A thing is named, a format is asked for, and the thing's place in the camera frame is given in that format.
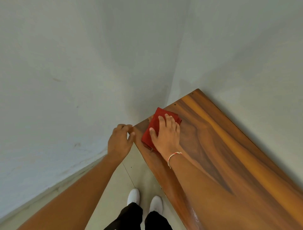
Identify person's left hand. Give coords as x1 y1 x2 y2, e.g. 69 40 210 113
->
107 124 135 157

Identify person's right hand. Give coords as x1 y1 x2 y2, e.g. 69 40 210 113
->
149 114 181 158

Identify red cloth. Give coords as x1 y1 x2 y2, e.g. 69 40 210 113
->
141 107 182 152

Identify person's left forearm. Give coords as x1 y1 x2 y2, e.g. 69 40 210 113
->
16 153 124 230

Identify person's right forearm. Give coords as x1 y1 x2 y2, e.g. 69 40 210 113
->
163 154 303 230

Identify white left shoe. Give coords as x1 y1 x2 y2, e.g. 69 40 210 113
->
127 188 140 207

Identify white shoe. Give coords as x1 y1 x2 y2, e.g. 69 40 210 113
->
149 196 163 213
127 188 140 207

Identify white right shoe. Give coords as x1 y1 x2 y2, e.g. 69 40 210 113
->
149 196 163 213

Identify black trousers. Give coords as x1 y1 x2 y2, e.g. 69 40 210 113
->
103 202 173 230

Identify white and red thread bracelet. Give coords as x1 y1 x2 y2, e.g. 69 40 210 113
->
167 152 183 169

